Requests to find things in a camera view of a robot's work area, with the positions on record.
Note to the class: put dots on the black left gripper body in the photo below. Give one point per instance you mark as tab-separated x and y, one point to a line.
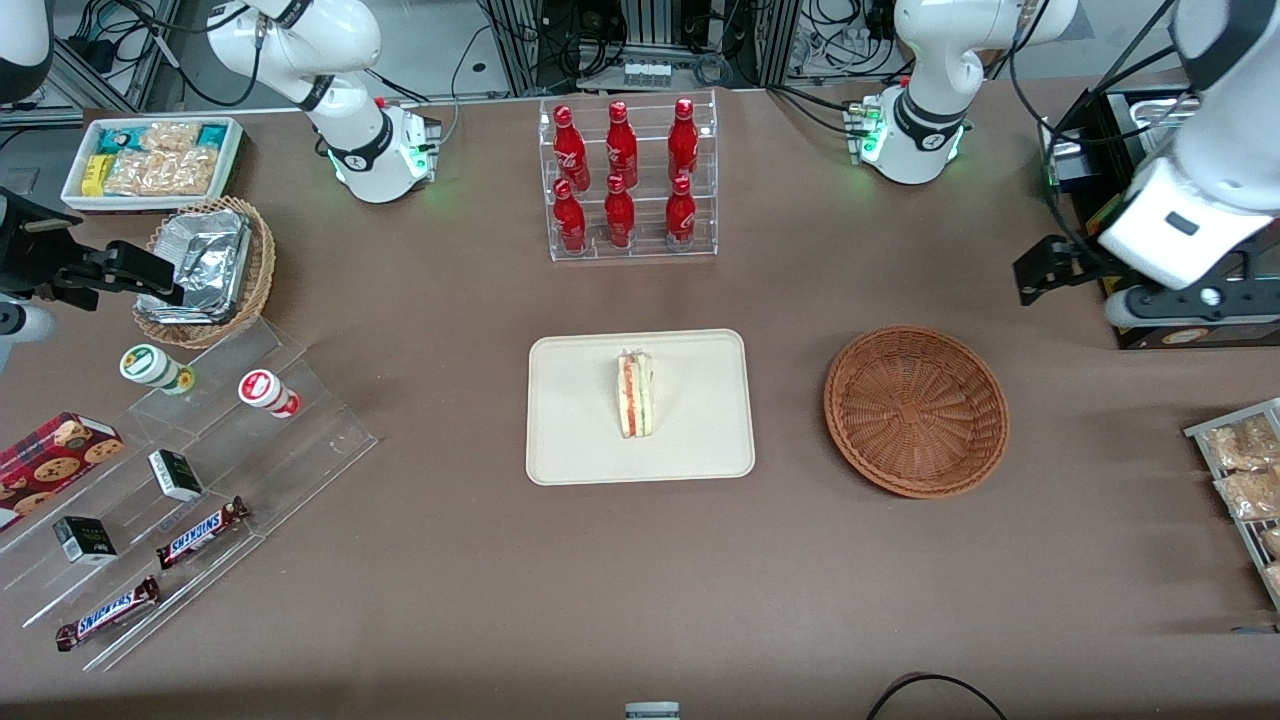
1084	262

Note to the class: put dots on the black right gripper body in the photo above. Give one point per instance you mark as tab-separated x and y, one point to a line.
22	250

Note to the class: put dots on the triangular sandwich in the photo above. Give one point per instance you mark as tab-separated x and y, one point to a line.
636	400

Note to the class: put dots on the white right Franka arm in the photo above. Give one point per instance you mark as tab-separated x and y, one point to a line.
340	40

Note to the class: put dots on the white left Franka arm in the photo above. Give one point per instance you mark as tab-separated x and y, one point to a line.
930	60

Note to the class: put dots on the light tan wicker basket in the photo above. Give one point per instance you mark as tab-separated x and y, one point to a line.
262	270

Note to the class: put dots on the brown round wicker basket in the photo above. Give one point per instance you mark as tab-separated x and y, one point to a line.
915	410

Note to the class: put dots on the cream plastic tray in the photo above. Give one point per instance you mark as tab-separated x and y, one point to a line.
580	410

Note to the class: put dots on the silver foil container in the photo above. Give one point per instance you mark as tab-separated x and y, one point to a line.
205	255
185	310

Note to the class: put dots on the green lid white cup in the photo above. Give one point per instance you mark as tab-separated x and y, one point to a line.
145	364

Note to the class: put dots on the yellow snack packet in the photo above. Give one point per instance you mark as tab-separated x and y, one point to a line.
96	175

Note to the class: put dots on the large clear cracker bag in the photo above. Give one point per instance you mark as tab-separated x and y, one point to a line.
165	172

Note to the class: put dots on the black food warmer machine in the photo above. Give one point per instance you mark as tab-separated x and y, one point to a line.
1112	130

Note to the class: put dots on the teal snack packet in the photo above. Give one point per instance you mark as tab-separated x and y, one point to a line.
118	140
213	135

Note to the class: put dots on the small clear cracker bag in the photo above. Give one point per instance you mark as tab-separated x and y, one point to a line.
170	135

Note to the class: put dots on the white rectangular snack bin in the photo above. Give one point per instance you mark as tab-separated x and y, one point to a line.
235	165

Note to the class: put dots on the red lid white cup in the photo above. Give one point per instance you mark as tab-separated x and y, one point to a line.
262	388

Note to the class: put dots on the steel warmer pan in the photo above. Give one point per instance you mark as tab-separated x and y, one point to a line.
1150	112

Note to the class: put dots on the small black carton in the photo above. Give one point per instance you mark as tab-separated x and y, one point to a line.
85	540
176	475

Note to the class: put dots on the red cookie box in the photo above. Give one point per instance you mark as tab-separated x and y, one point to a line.
50	460

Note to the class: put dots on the clear acrylic stepped shelf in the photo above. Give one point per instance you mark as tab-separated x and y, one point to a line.
300	440

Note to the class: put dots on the clear bag of crackers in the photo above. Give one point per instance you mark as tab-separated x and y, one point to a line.
1250	495
1274	580
1240	445
1272	542

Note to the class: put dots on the Snickers bar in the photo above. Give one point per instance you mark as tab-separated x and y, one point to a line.
108	613
200	533

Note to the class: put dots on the red cola bottle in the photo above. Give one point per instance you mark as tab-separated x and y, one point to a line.
570	220
620	215
622	150
570	150
681	215
683	145

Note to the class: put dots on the clear acrylic bottle rack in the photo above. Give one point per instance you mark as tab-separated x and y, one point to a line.
650	238

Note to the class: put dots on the white power strip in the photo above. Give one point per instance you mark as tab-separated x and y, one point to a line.
645	73

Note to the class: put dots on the small grey device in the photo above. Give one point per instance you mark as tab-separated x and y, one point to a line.
652	711

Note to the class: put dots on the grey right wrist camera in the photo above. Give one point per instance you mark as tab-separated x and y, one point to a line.
25	328

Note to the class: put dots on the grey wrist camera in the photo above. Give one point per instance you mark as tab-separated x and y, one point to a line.
1160	305
25	328

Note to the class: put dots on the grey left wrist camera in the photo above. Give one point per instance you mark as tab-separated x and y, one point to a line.
1160	305

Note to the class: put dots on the aluminium equipment frame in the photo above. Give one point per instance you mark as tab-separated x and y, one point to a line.
520	40

